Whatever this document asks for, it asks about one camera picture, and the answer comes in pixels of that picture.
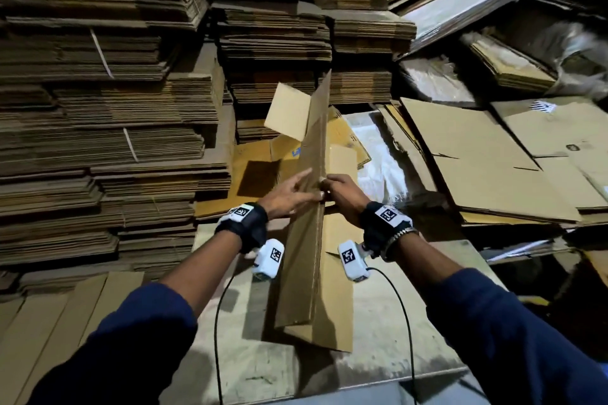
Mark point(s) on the person's left hand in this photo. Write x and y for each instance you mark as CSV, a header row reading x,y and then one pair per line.
x,y
285,196

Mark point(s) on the person's right hand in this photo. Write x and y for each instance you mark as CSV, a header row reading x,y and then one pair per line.
x,y
350,201

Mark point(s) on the person's right forearm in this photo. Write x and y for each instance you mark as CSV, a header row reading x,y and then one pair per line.
x,y
513,324

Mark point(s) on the person's left forearm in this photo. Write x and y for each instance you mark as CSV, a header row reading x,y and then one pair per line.
x,y
123,333

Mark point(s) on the pile of brown cartons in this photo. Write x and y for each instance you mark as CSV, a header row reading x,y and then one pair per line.
x,y
494,163

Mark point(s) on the stacks of flat cardboard bundles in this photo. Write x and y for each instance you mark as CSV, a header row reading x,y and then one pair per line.
x,y
95,115

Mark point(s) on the black right wrist band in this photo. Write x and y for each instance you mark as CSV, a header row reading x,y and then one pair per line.
x,y
388,227

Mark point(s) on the white plastic sack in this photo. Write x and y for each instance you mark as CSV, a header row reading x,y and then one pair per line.
x,y
380,158

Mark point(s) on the plywood work board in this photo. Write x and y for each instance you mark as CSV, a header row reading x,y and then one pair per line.
x,y
399,324

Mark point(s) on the clear plastic sheet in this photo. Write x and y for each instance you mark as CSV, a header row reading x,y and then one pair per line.
x,y
437,79

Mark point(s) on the pale flat board bundle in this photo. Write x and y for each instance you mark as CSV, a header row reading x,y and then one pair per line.
x,y
470,6

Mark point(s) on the crumpled clear plastic bag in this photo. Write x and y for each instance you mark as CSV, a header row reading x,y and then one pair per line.
x,y
570,49

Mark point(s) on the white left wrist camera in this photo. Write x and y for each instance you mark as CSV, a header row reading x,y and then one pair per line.
x,y
269,259

